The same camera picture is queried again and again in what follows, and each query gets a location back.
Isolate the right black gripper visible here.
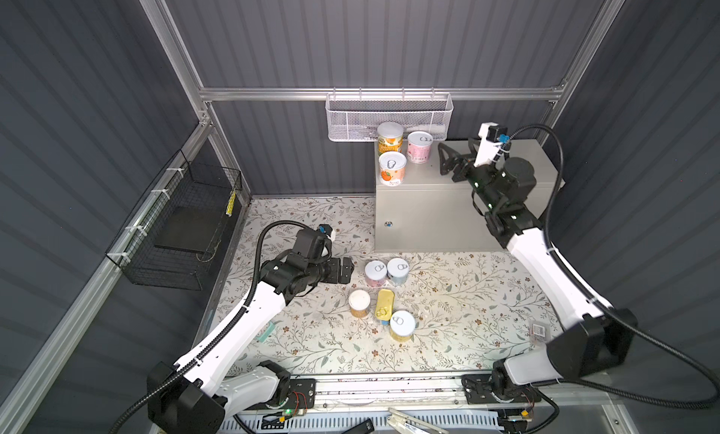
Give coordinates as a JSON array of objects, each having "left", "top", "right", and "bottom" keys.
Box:
[{"left": 438, "top": 138, "right": 498, "bottom": 215}]

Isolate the pink pull-tab can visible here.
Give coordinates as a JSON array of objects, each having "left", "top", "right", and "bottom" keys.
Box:
[{"left": 364, "top": 260, "right": 387, "bottom": 288}]

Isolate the brown can white lid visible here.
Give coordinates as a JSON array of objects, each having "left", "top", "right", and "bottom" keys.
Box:
[{"left": 348, "top": 290, "right": 371, "bottom": 319}]

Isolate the orange white pull-tab can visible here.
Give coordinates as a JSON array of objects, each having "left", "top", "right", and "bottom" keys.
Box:
[{"left": 379, "top": 151, "right": 407, "bottom": 187}]

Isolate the green orange peach can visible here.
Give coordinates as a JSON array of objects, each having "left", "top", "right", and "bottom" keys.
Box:
[{"left": 377, "top": 121, "right": 404, "bottom": 155}]

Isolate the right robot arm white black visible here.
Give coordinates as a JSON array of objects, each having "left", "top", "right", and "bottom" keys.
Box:
[{"left": 438, "top": 143, "right": 637, "bottom": 402}]

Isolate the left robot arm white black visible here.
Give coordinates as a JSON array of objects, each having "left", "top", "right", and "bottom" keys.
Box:
[{"left": 144, "top": 223, "right": 354, "bottom": 433}]

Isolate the beige metal cabinet box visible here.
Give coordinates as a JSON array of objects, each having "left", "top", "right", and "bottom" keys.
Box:
[{"left": 375, "top": 140, "right": 557, "bottom": 253}]

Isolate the yellow oval sardine tin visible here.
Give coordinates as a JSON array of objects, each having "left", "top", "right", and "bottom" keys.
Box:
[{"left": 374, "top": 289, "right": 395, "bottom": 325}]

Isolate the light blue pull-tab can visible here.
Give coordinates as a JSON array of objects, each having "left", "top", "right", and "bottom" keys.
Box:
[{"left": 386, "top": 257, "right": 411, "bottom": 286}]

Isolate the yellow pull-tab can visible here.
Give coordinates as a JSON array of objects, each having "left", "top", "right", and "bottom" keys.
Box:
[{"left": 390, "top": 310, "right": 416, "bottom": 342}]

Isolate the small teal clock card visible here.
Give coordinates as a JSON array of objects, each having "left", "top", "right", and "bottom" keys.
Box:
[{"left": 256, "top": 322, "right": 276, "bottom": 343}]

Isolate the yellow tag on basket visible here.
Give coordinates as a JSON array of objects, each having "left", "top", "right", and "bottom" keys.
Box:
[{"left": 225, "top": 190, "right": 236, "bottom": 217}]

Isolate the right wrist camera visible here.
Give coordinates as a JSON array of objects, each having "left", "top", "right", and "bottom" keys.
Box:
[{"left": 474, "top": 122, "right": 511, "bottom": 168}]

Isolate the white wire mesh basket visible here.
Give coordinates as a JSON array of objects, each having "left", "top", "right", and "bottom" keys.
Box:
[{"left": 324, "top": 93, "right": 455, "bottom": 143}]

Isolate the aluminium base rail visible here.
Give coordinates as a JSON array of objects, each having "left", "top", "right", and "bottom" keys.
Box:
[{"left": 151, "top": 368, "right": 614, "bottom": 418}]

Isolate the black wire mesh basket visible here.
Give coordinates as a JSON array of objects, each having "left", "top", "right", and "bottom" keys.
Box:
[{"left": 106, "top": 151, "right": 243, "bottom": 291}]

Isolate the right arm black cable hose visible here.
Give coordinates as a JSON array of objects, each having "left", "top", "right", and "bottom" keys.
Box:
[{"left": 505, "top": 123, "right": 720, "bottom": 410}]

